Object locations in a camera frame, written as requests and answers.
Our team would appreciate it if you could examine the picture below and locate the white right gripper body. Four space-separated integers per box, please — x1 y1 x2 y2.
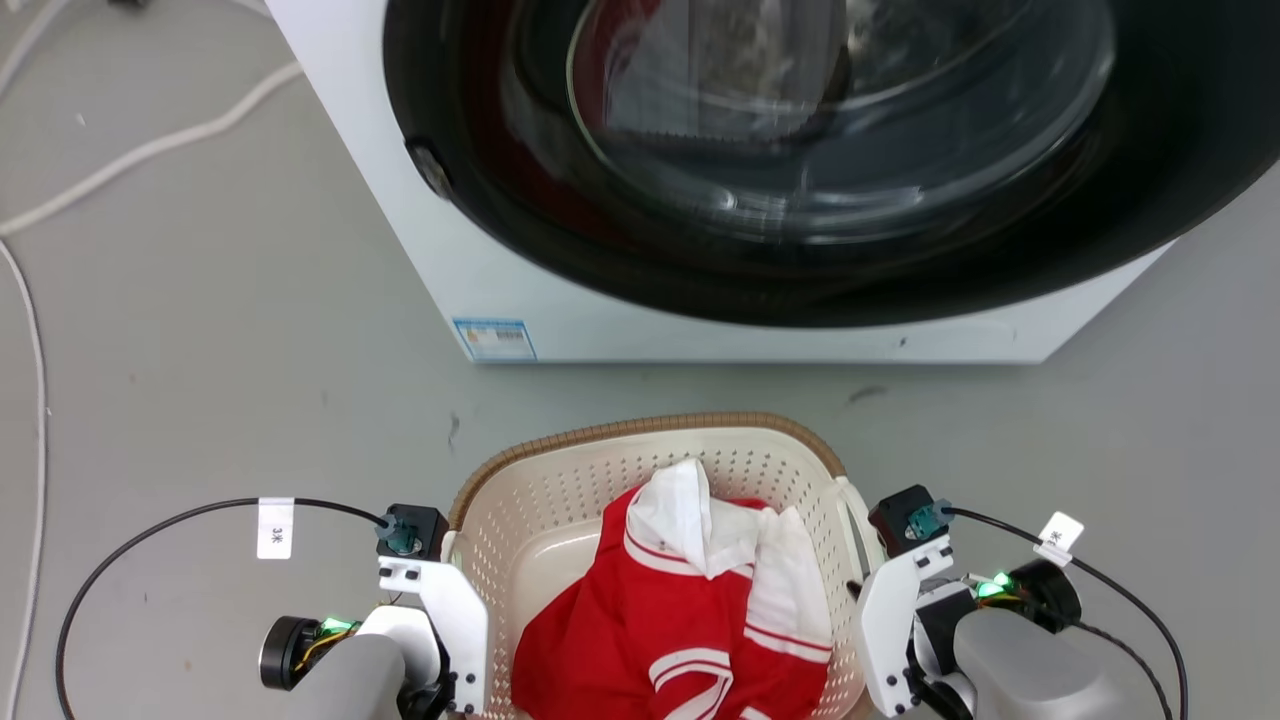
856 534 956 719

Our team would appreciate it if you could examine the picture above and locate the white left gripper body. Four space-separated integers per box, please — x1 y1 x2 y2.
377 557 491 717

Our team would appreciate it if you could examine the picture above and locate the beige perforated laundry basket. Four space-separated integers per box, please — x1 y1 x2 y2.
441 411 883 720

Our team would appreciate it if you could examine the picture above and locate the red and white garment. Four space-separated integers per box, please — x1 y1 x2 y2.
510 457 835 720

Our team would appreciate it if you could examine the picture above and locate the blue white energy sticker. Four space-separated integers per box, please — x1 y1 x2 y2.
452 317 539 363

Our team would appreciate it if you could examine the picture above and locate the white washing machine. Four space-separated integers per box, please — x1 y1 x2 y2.
264 0 1177 365

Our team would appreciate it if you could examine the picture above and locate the black round washer door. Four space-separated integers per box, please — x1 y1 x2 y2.
382 0 1280 330

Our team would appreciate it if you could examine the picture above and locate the white paper cable tag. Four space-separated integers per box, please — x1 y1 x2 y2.
1034 511 1087 568
256 496 296 561

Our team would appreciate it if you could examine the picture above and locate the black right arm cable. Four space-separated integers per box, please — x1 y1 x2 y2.
940 506 1191 720

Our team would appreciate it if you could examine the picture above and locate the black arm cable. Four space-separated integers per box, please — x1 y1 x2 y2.
55 496 393 720
940 506 1191 720

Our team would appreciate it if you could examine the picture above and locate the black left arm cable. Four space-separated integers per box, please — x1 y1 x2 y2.
55 496 393 720

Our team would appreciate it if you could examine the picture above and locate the thin white floor cable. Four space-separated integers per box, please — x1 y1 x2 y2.
0 0 73 96
0 238 51 720

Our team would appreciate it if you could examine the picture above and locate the thick white floor hose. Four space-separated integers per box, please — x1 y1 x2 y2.
0 60 305 239

